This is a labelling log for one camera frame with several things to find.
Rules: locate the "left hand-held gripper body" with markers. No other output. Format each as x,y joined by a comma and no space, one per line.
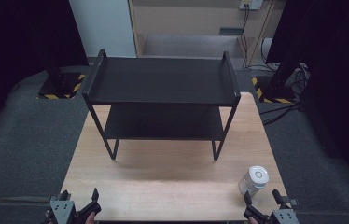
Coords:
61,212

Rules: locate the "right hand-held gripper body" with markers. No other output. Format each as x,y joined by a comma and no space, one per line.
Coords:
285,216

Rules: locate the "white jar with white lid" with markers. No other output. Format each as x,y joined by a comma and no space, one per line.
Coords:
253,182

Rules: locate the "black two-tier shelf rack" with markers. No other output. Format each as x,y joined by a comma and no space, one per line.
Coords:
163,81

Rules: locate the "person's right hand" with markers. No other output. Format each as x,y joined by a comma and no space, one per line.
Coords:
253,220

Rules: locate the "person's left hand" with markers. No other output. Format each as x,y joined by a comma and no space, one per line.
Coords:
90,218

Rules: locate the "black stand base striped tape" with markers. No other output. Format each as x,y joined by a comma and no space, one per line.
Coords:
59,88
275,93

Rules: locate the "black curtain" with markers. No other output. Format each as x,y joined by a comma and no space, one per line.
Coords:
334,62
20,40

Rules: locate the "white panel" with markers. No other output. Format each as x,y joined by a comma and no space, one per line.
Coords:
104,28

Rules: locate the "grey label on cabinet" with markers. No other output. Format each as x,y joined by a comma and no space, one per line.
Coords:
231,31

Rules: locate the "white power strip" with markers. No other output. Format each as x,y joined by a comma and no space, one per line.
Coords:
251,4

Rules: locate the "light wooden cabinet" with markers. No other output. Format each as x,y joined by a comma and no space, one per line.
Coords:
191,21

